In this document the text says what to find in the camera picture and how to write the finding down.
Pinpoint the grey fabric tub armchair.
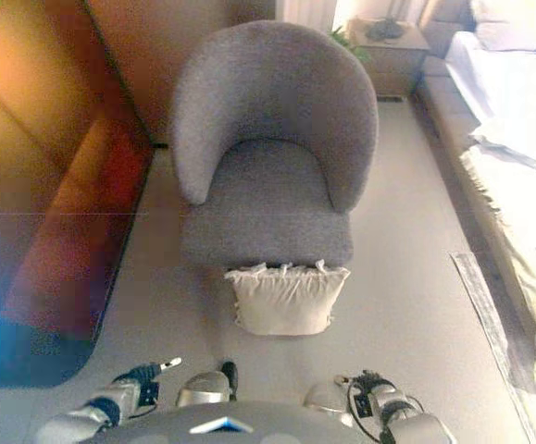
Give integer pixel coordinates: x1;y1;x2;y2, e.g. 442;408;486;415
168;19;380;270

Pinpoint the dark left robot hand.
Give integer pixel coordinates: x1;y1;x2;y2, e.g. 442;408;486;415
118;356;183;409

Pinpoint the white tasselled cushion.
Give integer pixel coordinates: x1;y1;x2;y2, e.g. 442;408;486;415
223;259;352;337

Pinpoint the cream bed pillow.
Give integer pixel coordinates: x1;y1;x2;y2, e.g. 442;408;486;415
469;0;536;53

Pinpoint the green potted plant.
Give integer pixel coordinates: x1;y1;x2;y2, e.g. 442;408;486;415
329;25;373;65

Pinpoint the dark right robot hand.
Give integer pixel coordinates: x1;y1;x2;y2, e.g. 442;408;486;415
334;369;399;408

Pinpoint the glossy dark cabinet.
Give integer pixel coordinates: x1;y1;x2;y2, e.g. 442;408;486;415
0;0;158;389

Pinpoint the silver right robot leg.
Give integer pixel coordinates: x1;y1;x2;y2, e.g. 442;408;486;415
303;380;357;427

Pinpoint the silver left robot leg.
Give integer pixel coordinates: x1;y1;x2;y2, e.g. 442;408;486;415
176;361;240;409

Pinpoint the silver robot leg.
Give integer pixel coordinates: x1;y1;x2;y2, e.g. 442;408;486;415
176;361;240;409
303;380;357;427

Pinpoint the wooden nightstand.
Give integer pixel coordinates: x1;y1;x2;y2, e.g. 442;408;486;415
346;18;431;101

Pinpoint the white bed sheet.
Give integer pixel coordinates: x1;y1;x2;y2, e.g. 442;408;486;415
444;31;536;178

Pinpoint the tan upholstered bed frame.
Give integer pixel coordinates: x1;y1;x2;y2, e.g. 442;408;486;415
414;0;536;385

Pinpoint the white curtain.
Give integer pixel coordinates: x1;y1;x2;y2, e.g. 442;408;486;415
275;0;339;34

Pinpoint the silver robot torso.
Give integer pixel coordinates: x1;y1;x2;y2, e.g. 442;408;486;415
104;400;376;444

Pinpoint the grey patterned rug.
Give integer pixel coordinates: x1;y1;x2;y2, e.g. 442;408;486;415
449;251;536;444

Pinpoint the cream fringed bedspread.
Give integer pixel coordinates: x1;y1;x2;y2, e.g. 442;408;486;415
458;146;536;395

